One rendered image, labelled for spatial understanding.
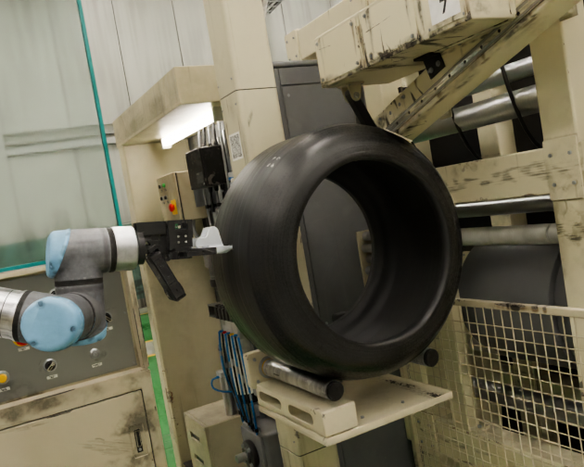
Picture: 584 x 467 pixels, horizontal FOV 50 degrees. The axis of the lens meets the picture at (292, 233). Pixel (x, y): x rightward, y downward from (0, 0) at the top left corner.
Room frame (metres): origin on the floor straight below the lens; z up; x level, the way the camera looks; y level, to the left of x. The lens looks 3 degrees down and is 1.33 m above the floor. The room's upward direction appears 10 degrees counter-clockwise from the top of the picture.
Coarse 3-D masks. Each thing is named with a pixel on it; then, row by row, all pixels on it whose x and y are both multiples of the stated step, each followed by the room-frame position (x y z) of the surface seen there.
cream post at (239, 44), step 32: (224, 0) 1.72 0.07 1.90; (256, 0) 1.77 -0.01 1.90; (224, 32) 1.72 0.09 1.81; (256, 32) 1.76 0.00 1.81; (224, 64) 1.75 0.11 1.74; (256, 64) 1.75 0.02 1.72; (224, 96) 1.79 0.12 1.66; (256, 96) 1.74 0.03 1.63; (256, 128) 1.73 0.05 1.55; (288, 448) 1.77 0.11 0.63; (320, 448) 1.75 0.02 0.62
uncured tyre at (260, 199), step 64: (320, 128) 1.43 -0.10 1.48; (256, 192) 1.33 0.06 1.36; (384, 192) 1.73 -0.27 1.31; (448, 192) 1.51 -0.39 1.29; (256, 256) 1.29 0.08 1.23; (384, 256) 1.75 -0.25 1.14; (448, 256) 1.48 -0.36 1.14; (256, 320) 1.33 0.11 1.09; (320, 320) 1.31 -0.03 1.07; (384, 320) 1.69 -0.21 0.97
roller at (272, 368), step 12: (276, 360) 1.63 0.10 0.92; (264, 372) 1.65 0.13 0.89; (276, 372) 1.57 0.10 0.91; (288, 372) 1.52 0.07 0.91; (300, 372) 1.48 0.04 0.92; (300, 384) 1.46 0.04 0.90; (312, 384) 1.41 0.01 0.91; (324, 384) 1.37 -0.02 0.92; (336, 384) 1.36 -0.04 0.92; (324, 396) 1.37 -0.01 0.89; (336, 396) 1.36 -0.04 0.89
